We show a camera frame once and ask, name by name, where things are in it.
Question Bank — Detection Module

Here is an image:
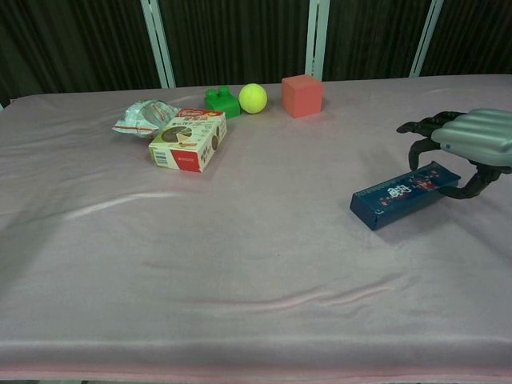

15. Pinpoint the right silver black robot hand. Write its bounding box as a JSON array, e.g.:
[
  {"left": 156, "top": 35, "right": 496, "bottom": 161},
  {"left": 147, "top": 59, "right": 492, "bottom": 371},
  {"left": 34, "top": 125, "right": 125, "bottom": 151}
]
[{"left": 396, "top": 107, "right": 512, "bottom": 200}]

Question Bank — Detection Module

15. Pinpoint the blue glasses case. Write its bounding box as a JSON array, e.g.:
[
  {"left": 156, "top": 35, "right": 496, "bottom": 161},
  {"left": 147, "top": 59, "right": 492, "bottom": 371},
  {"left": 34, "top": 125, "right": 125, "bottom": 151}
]
[{"left": 349, "top": 160, "right": 462, "bottom": 231}]

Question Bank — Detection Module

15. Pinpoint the biscuit box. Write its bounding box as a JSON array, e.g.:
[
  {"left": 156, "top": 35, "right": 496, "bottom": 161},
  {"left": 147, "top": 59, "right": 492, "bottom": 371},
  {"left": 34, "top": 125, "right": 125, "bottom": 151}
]
[{"left": 148, "top": 106, "right": 228, "bottom": 174}]

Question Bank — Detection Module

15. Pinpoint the red foam cube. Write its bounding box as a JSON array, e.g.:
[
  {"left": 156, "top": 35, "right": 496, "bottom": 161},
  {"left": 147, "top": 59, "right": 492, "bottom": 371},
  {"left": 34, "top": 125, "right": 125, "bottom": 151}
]
[{"left": 281, "top": 74, "right": 324, "bottom": 119}]

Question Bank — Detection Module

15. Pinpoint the yellow tennis ball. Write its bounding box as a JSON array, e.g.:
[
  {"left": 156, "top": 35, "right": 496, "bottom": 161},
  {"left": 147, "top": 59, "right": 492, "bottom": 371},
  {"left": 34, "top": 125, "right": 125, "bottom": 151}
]
[{"left": 238, "top": 82, "right": 268, "bottom": 115}]

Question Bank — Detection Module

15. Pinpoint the dark pleated curtain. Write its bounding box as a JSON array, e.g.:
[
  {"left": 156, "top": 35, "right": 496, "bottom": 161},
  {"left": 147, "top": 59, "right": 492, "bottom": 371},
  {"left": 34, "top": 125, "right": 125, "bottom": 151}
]
[{"left": 0, "top": 0, "right": 512, "bottom": 109}]

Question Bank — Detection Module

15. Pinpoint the green toy brick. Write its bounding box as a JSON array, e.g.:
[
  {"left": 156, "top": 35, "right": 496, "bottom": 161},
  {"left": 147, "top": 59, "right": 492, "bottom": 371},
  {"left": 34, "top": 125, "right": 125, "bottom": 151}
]
[{"left": 204, "top": 85, "right": 242, "bottom": 120}]

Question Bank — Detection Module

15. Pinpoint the pink tablecloth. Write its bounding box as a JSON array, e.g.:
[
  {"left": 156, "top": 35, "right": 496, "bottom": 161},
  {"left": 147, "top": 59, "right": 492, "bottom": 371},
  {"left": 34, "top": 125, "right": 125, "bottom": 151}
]
[{"left": 0, "top": 73, "right": 512, "bottom": 381}]

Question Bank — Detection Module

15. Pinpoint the crumpled snack bag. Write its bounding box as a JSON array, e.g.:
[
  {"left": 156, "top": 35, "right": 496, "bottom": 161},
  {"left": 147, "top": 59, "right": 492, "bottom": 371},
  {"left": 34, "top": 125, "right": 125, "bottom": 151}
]
[{"left": 110, "top": 99, "right": 180, "bottom": 139}]

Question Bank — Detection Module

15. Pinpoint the white frame post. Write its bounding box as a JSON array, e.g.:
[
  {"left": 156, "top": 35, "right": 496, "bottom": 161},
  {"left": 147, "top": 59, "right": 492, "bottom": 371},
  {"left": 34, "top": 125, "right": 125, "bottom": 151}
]
[
  {"left": 139, "top": 0, "right": 177, "bottom": 90},
  {"left": 305, "top": 0, "right": 331, "bottom": 82},
  {"left": 409, "top": 0, "right": 446, "bottom": 79}
]

